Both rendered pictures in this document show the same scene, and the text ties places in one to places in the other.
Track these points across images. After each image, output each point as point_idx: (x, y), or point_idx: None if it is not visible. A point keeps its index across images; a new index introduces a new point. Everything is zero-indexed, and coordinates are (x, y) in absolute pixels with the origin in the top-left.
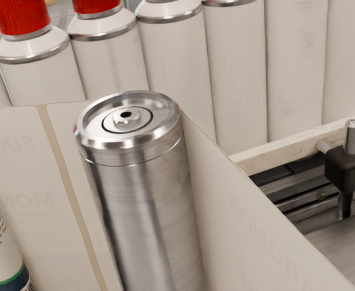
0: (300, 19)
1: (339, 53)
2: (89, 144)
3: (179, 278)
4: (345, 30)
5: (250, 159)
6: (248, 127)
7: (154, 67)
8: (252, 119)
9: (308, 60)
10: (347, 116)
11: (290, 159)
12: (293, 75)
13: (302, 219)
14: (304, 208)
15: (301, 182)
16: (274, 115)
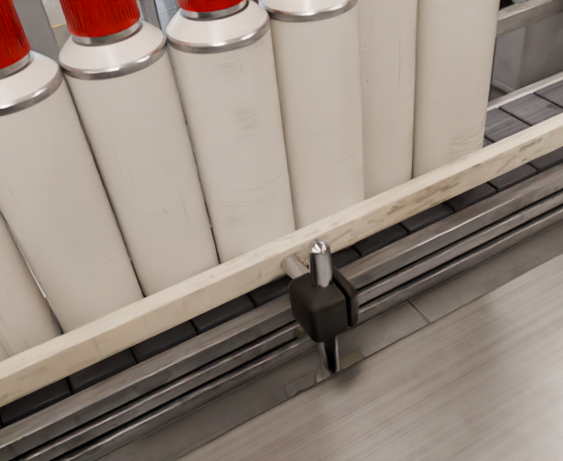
0: (227, 90)
1: (304, 128)
2: None
3: None
4: (307, 95)
5: (178, 301)
6: (176, 249)
7: None
8: (179, 237)
9: (252, 147)
10: (330, 214)
11: (245, 289)
12: (232, 169)
13: (276, 366)
14: (278, 350)
15: (265, 319)
16: (218, 224)
